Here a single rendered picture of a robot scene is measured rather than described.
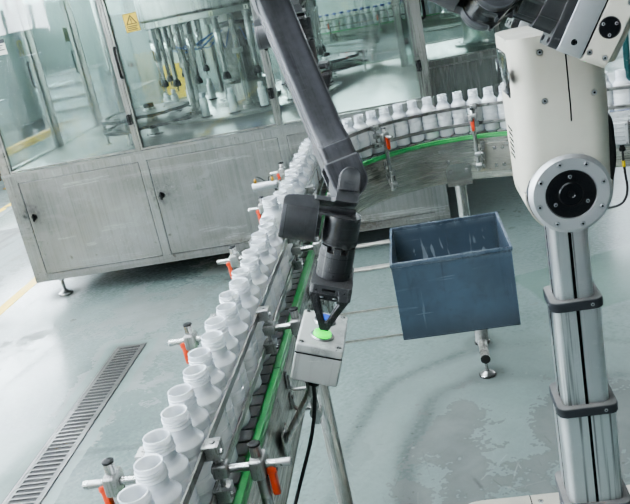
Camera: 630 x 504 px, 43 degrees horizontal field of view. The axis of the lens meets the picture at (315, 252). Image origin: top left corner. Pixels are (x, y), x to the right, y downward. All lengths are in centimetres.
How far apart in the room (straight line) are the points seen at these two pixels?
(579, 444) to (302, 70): 107
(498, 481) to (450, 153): 126
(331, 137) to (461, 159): 200
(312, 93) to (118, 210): 413
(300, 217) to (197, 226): 402
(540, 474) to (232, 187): 296
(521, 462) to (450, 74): 442
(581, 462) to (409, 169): 160
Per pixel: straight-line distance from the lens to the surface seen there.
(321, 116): 128
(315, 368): 133
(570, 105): 159
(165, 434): 107
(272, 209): 195
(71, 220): 549
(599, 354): 183
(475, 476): 288
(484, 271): 210
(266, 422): 138
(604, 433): 192
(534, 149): 160
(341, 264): 126
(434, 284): 210
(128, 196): 531
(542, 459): 293
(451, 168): 324
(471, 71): 684
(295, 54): 131
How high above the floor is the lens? 166
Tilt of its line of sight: 18 degrees down
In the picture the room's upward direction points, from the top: 12 degrees counter-clockwise
